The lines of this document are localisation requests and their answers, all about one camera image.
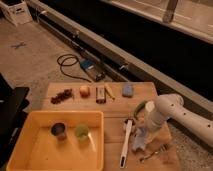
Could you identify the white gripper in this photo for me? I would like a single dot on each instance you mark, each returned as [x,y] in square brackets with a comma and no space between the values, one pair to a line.
[152,128]

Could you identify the light blue towel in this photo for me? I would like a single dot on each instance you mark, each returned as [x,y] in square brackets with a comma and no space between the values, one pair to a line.
[139,142]

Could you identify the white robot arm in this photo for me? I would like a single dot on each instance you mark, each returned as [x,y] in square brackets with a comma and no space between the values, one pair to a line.
[172,106]

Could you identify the green plastic cup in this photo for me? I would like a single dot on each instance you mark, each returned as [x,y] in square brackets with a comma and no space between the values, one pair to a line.
[81,132]

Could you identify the metal cup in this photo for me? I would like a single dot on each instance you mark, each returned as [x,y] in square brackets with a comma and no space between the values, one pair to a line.
[58,130]

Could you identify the white lidded jar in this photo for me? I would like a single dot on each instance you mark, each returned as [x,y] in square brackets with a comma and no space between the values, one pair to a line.
[149,106]

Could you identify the green curved vegetable toy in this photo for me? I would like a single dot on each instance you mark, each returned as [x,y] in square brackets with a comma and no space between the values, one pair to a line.
[139,108]

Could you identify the blue sponge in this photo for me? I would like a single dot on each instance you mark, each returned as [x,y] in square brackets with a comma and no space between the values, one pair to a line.
[127,90]

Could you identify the yellow banana toy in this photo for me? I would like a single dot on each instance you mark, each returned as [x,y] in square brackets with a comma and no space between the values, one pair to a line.
[109,91]

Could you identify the orange toy fruit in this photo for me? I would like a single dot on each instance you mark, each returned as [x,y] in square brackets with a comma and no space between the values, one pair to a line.
[84,91]

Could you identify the blue power device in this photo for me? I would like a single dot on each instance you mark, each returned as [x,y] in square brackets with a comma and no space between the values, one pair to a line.
[92,70]

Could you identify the purple grape bunch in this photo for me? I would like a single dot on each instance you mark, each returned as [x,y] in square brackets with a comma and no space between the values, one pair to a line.
[62,96]

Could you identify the yellow plastic tub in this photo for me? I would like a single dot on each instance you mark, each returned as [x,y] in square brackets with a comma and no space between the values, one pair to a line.
[38,150]

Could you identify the black chair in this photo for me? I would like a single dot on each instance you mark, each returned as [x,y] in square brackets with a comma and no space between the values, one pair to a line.
[12,116]

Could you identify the white cardboard box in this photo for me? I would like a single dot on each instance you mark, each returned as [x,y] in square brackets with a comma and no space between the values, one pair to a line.
[17,14]

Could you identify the white handled brush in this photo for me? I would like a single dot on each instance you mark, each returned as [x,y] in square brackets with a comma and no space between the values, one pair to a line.
[128,130]

